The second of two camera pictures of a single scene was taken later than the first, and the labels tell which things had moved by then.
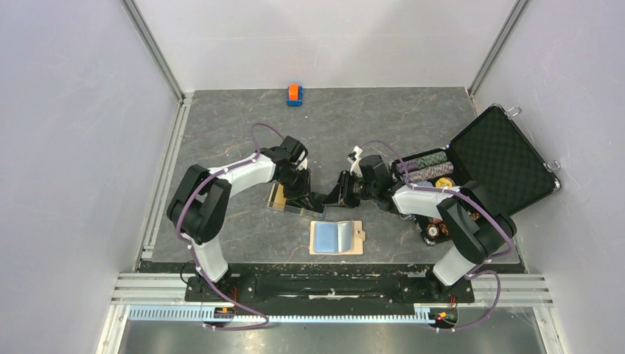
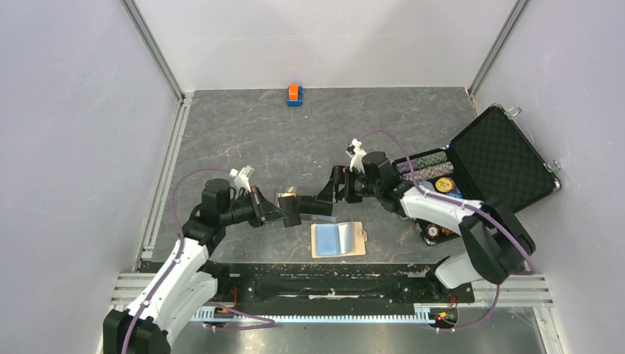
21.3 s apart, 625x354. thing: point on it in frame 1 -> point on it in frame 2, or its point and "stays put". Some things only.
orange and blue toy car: x=295 y=95 stays put
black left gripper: x=304 y=189 -> x=263 y=210
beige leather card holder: x=337 y=237 stays put
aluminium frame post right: x=497 y=45 stays put
